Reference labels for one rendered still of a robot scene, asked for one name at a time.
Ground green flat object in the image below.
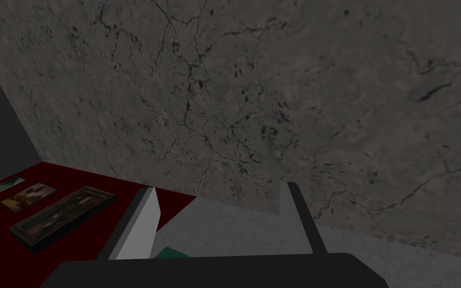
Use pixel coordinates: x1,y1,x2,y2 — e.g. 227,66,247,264
154,246,191,259

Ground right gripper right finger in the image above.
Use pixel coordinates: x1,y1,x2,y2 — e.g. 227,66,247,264
279,181,329,255

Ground large dark framed painting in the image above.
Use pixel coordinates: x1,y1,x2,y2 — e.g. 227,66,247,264
9,185,118,249

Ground small unframed brown painting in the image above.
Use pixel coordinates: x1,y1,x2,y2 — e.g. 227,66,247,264
0,182,58,212

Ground small pale green painting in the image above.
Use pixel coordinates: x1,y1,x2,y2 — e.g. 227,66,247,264
0,176,26,195

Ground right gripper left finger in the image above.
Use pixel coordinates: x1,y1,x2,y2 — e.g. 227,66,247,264
96,186,162,261

